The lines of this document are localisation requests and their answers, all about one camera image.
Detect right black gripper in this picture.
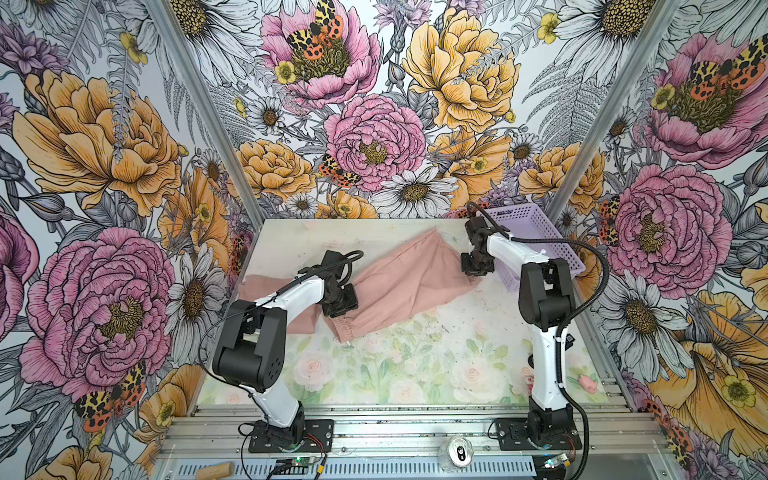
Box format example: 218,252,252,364
462,247,496,275

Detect pink shorts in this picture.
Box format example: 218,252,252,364
326,228,480,343

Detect lilac plastic laundry basket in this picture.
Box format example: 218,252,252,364
483,202,587,293

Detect pink t-shirt with print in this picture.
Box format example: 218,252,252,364
238,275,325,334

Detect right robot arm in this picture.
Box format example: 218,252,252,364
461,214,581,448

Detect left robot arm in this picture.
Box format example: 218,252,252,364
211,250,364,448

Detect green circuit board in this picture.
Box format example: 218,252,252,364
272,456,325,475

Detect wooden cork block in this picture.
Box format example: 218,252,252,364
195,461,235,480

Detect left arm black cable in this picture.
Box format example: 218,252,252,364
197,250,365,421

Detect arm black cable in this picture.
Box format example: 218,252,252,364
465,201,611,480
197,250,365,421

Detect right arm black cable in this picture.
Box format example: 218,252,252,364
465,201,611,480

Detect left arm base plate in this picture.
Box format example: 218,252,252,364
247,419,335,454

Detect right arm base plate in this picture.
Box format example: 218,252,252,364
490,418,582,451

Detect aluminium front rail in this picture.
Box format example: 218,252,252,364
158,405,669,460

